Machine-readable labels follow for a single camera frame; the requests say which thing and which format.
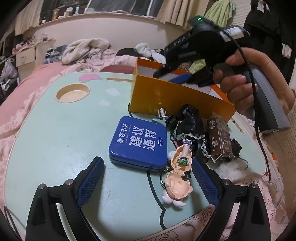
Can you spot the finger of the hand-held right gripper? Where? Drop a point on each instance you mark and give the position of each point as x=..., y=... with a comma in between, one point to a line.
x=161, y=71
x=201, y=77

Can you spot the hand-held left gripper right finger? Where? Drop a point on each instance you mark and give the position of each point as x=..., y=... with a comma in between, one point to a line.
x=205, y=183

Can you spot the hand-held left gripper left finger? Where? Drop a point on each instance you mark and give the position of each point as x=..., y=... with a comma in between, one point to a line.
x=92, y=180

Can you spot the orange cardboard box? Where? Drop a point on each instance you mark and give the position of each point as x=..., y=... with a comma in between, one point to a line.
x=166, y=97

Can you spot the peach doll figure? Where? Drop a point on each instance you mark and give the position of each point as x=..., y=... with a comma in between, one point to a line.
x=178, y=185

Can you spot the white fluffy ball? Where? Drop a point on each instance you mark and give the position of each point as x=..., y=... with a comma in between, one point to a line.
x=231, y=169

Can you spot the small silver cylinder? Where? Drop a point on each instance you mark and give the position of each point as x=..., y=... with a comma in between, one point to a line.
x=162, y=113

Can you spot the brown carton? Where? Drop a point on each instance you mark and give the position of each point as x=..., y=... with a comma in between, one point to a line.
x=219, y=139

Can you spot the black scrunchie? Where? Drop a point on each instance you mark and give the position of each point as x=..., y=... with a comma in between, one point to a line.
x=236, y=148

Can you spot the blue tin box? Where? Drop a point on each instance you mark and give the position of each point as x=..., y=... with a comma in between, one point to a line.
x=136, y=141

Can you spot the person's right forearm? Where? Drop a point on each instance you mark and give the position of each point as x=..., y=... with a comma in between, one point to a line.
x=284, y=162

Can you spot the green cartoon desktop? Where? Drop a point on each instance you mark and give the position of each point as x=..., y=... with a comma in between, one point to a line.
x=69, y=129

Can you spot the person's right hand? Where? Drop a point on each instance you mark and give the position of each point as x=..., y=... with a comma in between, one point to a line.
x=231, y=92

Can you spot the white clothes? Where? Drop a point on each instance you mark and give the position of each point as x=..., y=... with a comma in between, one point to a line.
x=145, y=49

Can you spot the green hanging garment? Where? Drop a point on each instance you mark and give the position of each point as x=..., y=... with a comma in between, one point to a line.
x=222, y=11

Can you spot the beige curtain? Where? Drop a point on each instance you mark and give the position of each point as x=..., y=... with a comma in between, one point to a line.
x=175, y=11

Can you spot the black clothes pile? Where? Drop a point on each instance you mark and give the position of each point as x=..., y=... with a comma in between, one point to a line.
x=127, y=52

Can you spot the light floral quilt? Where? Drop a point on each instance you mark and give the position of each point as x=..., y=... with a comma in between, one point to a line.
x=108, y=62

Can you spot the black hanging garment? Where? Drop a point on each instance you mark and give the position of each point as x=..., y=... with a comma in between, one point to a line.
x=272, y=30

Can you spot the pink bed sheet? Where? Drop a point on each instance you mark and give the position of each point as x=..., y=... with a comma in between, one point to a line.
x=46, y=71

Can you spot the white drawer cabinet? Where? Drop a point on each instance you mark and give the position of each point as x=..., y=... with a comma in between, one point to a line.
x=25, y=56

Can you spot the grey bag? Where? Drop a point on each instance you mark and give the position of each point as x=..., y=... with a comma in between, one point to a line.
x=9, y=69

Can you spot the cream curtain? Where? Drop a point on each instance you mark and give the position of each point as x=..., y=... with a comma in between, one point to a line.
x=27, y=16

